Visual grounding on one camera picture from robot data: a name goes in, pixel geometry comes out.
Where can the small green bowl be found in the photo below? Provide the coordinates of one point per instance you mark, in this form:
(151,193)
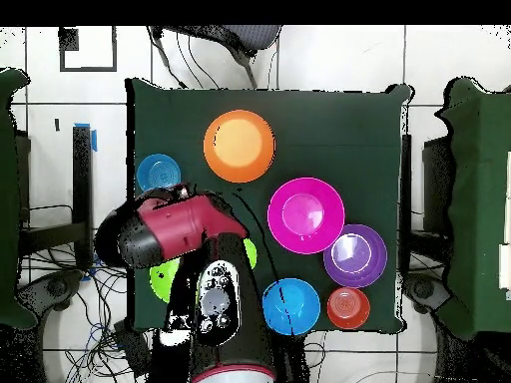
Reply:
(250,253)

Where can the blue bowl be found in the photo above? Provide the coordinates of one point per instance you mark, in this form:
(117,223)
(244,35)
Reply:
(295,307)

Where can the black power strip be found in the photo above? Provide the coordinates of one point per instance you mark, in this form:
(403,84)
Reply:
(133,347)

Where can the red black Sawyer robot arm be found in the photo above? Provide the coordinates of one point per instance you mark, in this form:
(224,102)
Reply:
(179,227)

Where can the blue cup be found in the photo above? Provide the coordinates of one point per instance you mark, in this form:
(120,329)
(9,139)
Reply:
(157,169)

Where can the black metal frame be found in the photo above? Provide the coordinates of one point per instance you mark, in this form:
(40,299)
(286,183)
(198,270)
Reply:
(82,179)
(437,171)

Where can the large pink bowl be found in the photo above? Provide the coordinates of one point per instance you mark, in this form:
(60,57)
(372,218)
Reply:
(305,215)

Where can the purple bowl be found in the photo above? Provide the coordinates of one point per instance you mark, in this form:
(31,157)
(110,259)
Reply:
(355,255)

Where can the large green bowl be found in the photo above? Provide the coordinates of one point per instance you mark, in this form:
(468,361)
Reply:
(163,279)

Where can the green cloth on side table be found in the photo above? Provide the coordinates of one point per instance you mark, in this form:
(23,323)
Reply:
(8,199)
(479,199)

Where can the large orange bowl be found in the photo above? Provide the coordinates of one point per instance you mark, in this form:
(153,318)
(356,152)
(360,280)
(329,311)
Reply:
(239,145)

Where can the grey office chair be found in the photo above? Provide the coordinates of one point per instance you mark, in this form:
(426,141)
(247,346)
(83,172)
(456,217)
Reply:
(251,36)

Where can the orange cup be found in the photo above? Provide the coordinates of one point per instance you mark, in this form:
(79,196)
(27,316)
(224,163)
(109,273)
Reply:
(348,308)

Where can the dark green tablecloth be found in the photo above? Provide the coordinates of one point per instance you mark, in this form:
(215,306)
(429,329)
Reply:
(319,127)

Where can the black chair base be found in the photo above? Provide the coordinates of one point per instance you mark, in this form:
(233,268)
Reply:
(56,287)
(425,289)

